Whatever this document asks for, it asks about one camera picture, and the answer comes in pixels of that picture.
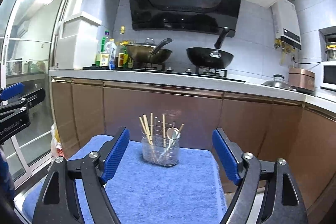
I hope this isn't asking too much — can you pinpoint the clear plastic utensil holder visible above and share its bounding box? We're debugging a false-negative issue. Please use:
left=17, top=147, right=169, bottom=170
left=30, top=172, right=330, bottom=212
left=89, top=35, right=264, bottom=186
left=140, top=113, right=181, bottom=167

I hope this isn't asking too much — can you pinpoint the glass sliding door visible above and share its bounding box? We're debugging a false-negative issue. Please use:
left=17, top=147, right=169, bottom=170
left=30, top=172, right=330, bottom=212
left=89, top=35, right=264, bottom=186
left=1, top=0, right=68, bottom=185

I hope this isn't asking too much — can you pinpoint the plastic bag on floor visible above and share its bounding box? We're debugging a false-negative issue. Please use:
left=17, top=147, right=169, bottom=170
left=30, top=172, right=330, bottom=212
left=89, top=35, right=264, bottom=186
left=51, top=123, right=64, bottom=158

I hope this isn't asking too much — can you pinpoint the dark sauce bottle yellow label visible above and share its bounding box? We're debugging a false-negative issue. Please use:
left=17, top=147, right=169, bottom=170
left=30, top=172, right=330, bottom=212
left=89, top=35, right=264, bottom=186
left=117, top=41, right=129, bottom=69

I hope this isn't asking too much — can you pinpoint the bronze wok with handle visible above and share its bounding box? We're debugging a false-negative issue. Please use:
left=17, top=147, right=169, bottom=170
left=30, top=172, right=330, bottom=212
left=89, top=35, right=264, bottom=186
left=126, top=38, right=173, bottom=64

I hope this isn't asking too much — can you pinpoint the white microwave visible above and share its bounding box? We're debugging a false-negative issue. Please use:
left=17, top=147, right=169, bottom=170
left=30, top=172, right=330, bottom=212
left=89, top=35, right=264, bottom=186
left=321, top=61, right=336, bottom=91

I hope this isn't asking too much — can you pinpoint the white water heater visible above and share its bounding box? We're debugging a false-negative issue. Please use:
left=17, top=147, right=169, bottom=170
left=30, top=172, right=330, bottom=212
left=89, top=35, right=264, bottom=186
left=272, top=0, right=302, bottom=50

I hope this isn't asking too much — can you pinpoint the gas stove top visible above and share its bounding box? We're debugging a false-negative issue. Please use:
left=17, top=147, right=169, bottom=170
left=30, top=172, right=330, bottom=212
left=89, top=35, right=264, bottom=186
left=82, top=64, right=245, bottom=83

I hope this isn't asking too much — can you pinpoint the steel pot lid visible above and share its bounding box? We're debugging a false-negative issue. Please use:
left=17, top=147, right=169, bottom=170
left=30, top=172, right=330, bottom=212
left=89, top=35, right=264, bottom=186
left=262, top=74, right=296, bottom=92

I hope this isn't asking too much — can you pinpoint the white tall box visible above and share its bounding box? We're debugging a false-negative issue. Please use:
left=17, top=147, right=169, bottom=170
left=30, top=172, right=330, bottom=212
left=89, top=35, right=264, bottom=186
left=54, top=12, right=101, bottom=69

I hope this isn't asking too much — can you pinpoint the green cap oil bottle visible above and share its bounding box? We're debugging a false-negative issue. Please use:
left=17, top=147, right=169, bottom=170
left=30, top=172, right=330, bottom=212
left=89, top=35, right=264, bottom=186
left=95, top=30, right=109, bottom=67

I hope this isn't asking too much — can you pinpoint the clear plastic bottle blue label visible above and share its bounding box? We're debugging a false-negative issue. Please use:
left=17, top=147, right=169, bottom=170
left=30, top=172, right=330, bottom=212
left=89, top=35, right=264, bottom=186
left=105, top=39, right=117, bottom=70

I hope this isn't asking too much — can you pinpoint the black frying pan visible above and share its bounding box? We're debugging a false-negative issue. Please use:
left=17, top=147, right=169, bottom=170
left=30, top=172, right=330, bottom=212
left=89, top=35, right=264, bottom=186
left=186, top=27, right=234, bottom=69

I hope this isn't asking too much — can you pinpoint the white ceramic spoon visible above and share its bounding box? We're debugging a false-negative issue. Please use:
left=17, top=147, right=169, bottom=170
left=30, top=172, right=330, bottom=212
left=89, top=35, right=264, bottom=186
left=159, top=128, right=171, bottom=160

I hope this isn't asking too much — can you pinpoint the bamboo chopstick in holder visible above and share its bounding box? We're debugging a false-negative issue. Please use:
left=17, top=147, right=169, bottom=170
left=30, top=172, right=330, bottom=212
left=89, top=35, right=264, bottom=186
left=139, top=116, right=155, bottom=157
left=142, top=114, right=153, bottom=145

